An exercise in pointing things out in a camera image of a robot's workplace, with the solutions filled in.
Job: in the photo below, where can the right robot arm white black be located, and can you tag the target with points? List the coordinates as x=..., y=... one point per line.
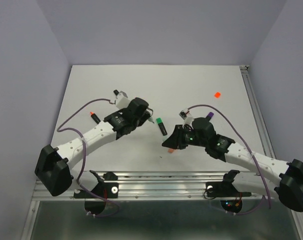
x=265, y=176

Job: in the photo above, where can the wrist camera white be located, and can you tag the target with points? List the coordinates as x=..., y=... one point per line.
x=121, y=100
x=187, y=117

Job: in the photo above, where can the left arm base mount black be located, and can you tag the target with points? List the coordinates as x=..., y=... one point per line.
x=105, y=186

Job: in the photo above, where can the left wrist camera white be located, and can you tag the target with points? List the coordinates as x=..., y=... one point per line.
x=121, y=100

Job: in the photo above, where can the black highlighter blue cap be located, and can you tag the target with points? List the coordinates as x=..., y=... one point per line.
x=116, y=92

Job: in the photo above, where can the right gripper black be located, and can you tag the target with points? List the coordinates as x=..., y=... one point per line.
x=175, y=140

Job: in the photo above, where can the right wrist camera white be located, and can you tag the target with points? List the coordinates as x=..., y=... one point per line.
x=187, y=117

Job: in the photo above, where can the pastel green highlighter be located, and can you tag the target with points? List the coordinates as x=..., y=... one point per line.
x=151, y=120

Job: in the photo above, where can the black highlighter orange tip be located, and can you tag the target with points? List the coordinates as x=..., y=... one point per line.
x=95, y=117

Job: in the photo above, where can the black highlighter green cap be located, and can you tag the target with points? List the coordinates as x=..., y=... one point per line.
x=161, y=126

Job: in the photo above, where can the black highlighter purple cap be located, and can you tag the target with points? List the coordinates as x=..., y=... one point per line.
x=209, y=116

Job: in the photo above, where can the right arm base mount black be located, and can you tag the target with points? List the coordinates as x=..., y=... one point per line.
x=220, y=189

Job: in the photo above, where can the aluminium right rail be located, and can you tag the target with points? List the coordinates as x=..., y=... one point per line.
x=260, y=124

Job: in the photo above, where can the orange pen cap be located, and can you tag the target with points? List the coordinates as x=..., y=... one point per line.
x=217, y=94

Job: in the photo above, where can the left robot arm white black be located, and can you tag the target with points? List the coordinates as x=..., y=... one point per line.
x=55, y=165

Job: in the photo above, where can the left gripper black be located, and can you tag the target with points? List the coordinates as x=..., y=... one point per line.
x=144, y=118

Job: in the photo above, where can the aluminium front rail frame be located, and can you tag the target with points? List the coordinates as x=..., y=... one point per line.
x=157, y=206

